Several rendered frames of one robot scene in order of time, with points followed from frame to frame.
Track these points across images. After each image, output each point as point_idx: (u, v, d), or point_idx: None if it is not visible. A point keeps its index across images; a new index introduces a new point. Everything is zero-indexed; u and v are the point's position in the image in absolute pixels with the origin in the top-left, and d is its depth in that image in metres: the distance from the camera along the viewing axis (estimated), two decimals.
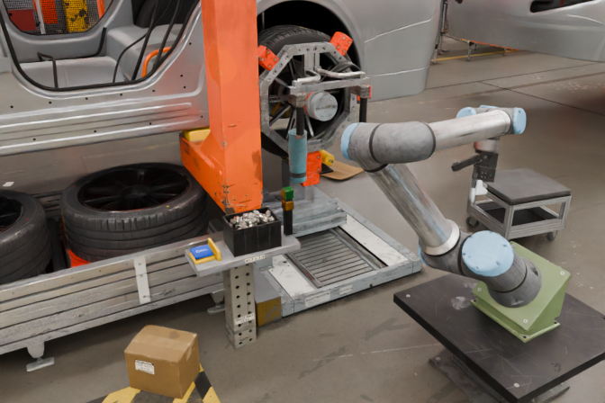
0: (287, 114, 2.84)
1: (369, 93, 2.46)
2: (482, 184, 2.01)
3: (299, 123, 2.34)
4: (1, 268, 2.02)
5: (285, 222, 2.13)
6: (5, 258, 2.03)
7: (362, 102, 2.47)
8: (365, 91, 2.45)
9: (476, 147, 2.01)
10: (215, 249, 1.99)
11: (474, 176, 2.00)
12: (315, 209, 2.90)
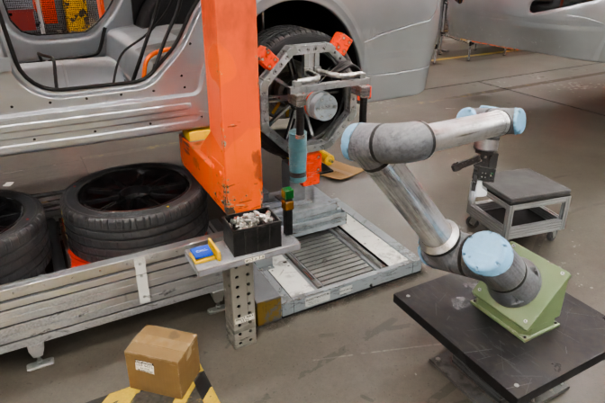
0: (287, 114, 2.84)
1: (369, 93, 2.46)
2: (482, 186, 2.02)
3: (299, 123, 2.34)
4: (1, 268, 2.02)
5: (285, 222, 2.13)
6: (5, 258, 2.03)
7: (362, 102, 2.47)
8: (365, 91, 2.45)
9: (476, 147, 2.01)
10: (215, 249, 1.99)
11: (474, 179, 2.01)
12: (315, 209, 2.90)
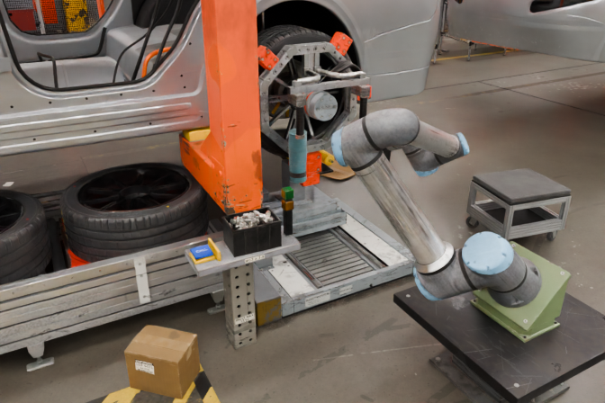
0: (287, 114, 2.84)
1: (369, 93, 2.46)
2: None
3: (299, 123, 2.34)
4: (1, 268, 2.02)
5: (285, 222, 2.13)
6: (5, 258, 2.03)
7: (362, 102, 2.47)
8: (365, 91, 2.45)
9: None
10: (215, 249, 1.99)
11: None
12: (315, 209, 2.90)
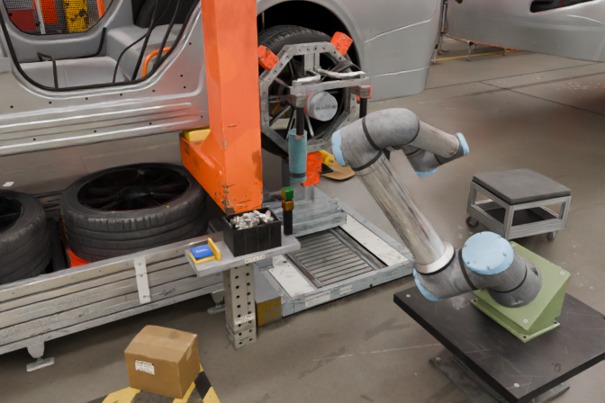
0: (287, 114, 2.84)
1: (369, 93, 2.46)
2: None
3: (299, 123, 2.34)
4: (1, 268, 2.02)
5: (285, 222, 2.13)
6: (5, 258, 2.03)
7: (362, 102, 2.47)
8: (365, 91, 2.45)
9: None
10: (215, 249, 1.99)
11: None
12: (315, 209, 2.90)
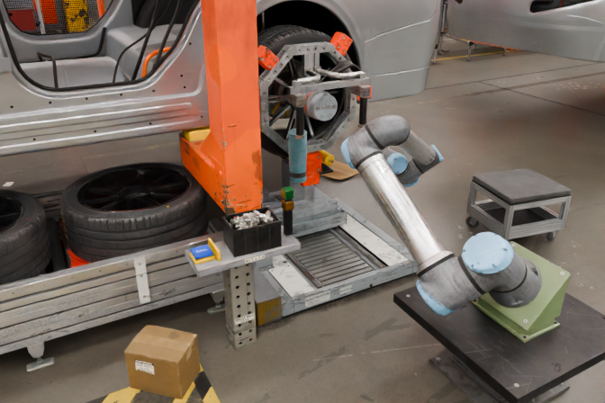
0: (287, 114, 2.84)
1: (369, 93, 2.46)
2: None
3: (299, 123, 2.34)
4: (1, 268, 2.02)
5: (285, 222, 2.13)
6: (5, 258, 2.03)
7: (362, 102, 2.47)
8: (365, 91, 2.45)
9: None
10: (215, 249, 1.99)
11: None
12: (315, 209, 2.90)
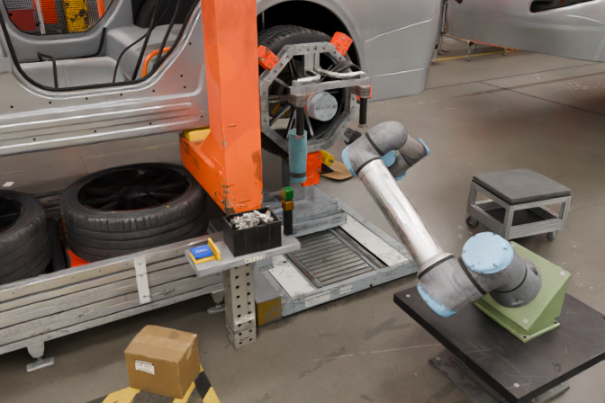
0: (287, 114, 2.84)
1: (369, 93, 2.46)
2: None
3: (299, 123, 2.34)
4: (1, 268, 2.02)
5: (285, 222, 2.13)
6: (5, 258, 2.03)
7: (362, 102, 2.47)
8: (365, 91, 2.45)
9: None
10: (215, 249, 1.99)
11: (347, 145, 2.72)
12: (315, 209, 2.90)
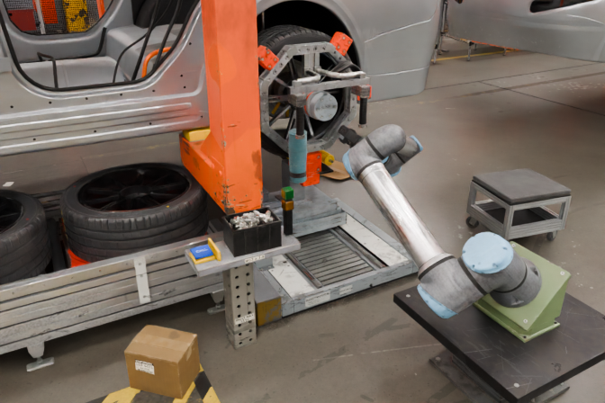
0: (287, 114, 2.84)
1: (369, 93, 2.46)
2: None
3: (299, 123, 2.34)
4: (1, 268, 2.02)
5: (285, 222, 2.13)
6: (5, 258, 2.03)
7: (362, 102, 2.47)
8: (365, 91, 2.45)
9: None
10: (215, 249, 1.99)
11: (341, 142, 2.75)
12: (315, 209, 2.90)
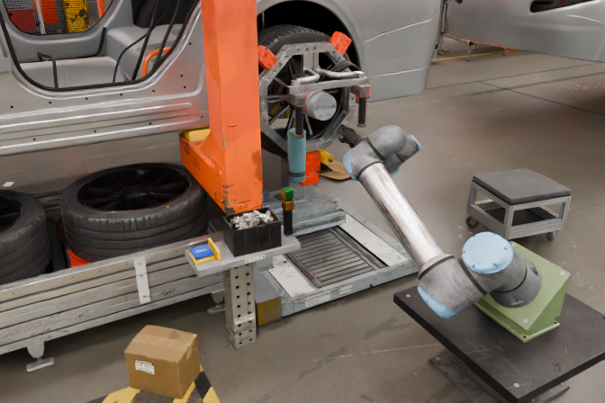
0: (287, 114, 2.84)
1: (368, 93, 2.47)
2: None
3: (298, 122, 2.35)
4: (1, 268, 2.02)
5: (285, 222, 2.13)
6: (5, 258, 2.03)
7: (361, 101, 2.47)
8: (364, 91, 2.45)
9: (354, 146, 2.65)
10: (215, 249, 1.99)
11: (340, 141, 2.76)
12: (314, 208, 2.91)
